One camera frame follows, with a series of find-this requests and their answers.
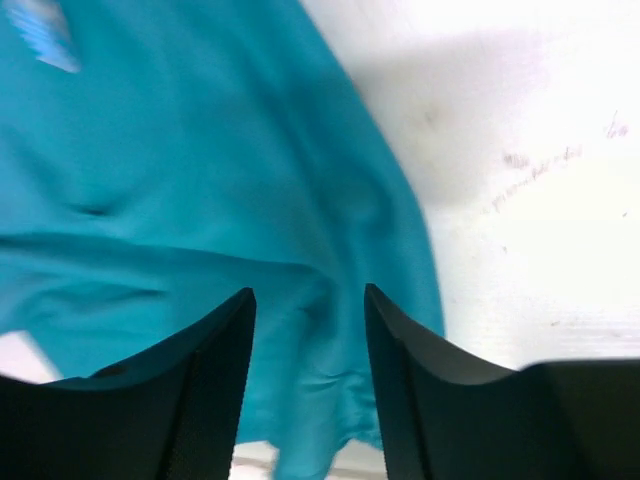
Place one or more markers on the teal t shirt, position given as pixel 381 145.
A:
pixel 157 156

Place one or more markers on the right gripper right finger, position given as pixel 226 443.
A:
pixel 445 413

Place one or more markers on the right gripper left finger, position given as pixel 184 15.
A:
pixel 170 411

